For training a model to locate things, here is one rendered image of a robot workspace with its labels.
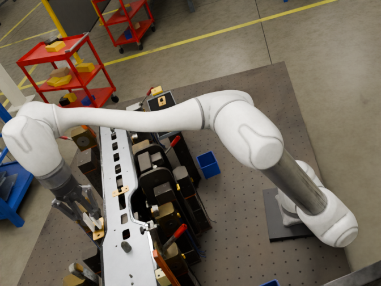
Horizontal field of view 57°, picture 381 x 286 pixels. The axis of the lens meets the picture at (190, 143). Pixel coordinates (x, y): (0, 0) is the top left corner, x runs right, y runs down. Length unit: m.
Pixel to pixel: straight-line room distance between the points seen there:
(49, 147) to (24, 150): 0.06
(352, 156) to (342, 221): 1.58
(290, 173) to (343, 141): 1.97
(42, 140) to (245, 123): 0.53
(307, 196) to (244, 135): 0.40
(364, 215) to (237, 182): 1.00
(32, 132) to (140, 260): 0.68
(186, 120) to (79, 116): 0.33
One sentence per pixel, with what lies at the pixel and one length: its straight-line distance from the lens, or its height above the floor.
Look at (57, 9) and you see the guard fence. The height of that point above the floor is 0.85.
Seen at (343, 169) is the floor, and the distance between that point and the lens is 2.83.
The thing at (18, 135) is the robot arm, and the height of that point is 1.69.
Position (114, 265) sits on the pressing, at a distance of 1.45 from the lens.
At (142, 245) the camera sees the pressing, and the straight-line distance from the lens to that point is 1.44.
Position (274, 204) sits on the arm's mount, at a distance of 1.73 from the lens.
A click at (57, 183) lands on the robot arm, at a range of 1.04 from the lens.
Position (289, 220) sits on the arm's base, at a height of 0.74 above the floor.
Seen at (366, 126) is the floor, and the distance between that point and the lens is 3.18.
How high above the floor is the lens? 2.07
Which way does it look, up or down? 38 degrees down
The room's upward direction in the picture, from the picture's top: 23 degrees counter-clockwise
